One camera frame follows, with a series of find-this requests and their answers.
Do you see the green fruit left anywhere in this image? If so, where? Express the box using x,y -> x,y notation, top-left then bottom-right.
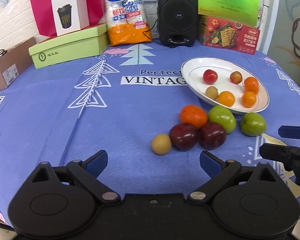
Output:
208,106 -> 236,134

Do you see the green fruit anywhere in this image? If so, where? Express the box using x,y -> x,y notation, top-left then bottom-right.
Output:
240,113 -> 267,137
208,106 -> 236,134

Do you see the white coffee cup box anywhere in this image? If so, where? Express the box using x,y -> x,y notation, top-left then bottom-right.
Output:
51,0 -> 90,36

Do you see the yellow orange kumquat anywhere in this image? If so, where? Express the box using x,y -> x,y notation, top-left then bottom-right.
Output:
217,91 -> 235,107

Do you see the blue printed tablecloth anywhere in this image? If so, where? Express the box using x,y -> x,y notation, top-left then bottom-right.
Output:
0,42 -> 300,223

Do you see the tan longan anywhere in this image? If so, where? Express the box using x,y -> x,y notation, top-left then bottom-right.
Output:
205,86 -> 219,100
151,134 -> 172,155

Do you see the orange paper cup package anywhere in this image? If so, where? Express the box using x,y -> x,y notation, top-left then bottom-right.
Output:
103,0 -> 152,46

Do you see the brown cardboard box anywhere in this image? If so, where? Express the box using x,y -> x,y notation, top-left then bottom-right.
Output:
0,37 -> 37,91

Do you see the red green cherry tomato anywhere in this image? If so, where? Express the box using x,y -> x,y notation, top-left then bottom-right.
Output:
230,71 -> 243,84

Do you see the green gift box upright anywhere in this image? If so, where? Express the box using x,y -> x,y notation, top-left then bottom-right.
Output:
195,0 -> 262,28

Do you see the orange kumquat front right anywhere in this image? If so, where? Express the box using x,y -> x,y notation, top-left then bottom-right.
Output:
241,91 -> 257,108

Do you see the black speaker cable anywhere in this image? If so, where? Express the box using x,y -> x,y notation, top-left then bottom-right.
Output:
142,18 -> 163,42

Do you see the red cracker box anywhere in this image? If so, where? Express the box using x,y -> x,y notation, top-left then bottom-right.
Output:
198,15 -> 260,55

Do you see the light green shoe box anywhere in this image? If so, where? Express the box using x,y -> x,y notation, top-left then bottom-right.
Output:
29,24 -> 109,69

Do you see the dark red plum right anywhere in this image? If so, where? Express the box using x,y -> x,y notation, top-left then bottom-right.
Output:
198,122 -> 226,150

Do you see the black speaker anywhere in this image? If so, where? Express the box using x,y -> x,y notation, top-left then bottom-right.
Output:
158,0 -> 198,47

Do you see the dark red plum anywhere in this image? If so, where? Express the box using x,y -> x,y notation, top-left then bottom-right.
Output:
198,122 -> 226,150
169,123 -> 198,151

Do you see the green fruit right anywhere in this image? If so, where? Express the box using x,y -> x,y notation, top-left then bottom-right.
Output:
240,113 -> 267,137

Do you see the dark red plum left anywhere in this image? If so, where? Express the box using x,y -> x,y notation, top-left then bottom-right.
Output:
169,123 -> 198,151

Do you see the orange tangerine on table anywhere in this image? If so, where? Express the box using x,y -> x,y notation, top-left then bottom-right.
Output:
179,105 -> 207,129

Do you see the large orange tangerine in plate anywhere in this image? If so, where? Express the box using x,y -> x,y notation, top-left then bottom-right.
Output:
243,76 -> 259,95

